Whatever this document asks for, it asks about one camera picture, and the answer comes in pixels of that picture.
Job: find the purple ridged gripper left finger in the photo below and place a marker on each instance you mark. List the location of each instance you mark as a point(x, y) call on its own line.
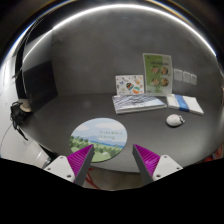
point(73, 167)

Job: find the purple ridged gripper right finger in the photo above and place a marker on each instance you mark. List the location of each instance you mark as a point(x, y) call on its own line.
point(153, 167)

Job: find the round landscape mouse pad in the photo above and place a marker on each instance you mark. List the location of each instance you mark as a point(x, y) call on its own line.
point(108, 136)

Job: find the white computer mouse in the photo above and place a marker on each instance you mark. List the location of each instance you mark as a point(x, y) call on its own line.
point(175, 120)

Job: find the white book with blue band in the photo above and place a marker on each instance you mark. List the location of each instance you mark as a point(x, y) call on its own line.
point(184, 103)

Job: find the colourful illustrated card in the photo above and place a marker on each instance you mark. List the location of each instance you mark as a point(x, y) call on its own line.
point(129, 84)

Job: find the black monitor screen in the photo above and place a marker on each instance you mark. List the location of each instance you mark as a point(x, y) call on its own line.
point(37, 71)

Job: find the green food poster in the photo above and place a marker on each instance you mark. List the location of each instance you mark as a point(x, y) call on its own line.
point(158, 74)

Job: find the white wall socket plates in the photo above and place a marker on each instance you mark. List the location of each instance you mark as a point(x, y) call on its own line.
point(184, 76)

